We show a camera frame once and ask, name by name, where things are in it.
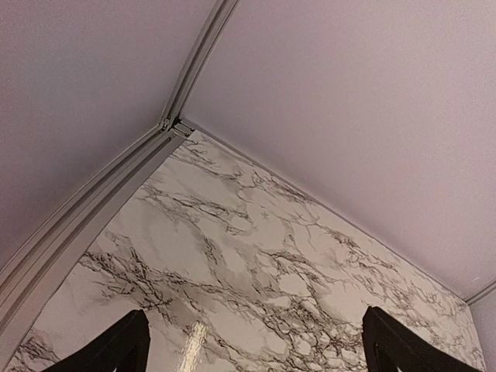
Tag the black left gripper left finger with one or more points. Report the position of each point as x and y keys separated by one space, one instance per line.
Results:
x=124 y=346

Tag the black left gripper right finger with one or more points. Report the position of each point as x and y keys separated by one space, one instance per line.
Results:
x=390 y=346

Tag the aluminium left floor rail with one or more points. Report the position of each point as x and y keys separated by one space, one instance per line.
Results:
x=34 y=274

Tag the aluminium right corner post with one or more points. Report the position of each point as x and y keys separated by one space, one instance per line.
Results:
x=485 y=291

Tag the aluminium corner post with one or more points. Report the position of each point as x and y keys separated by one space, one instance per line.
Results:
x=485 y=291
x=204 y=43

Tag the aluminium left corner post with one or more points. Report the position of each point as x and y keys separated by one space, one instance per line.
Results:
x=204 y=43

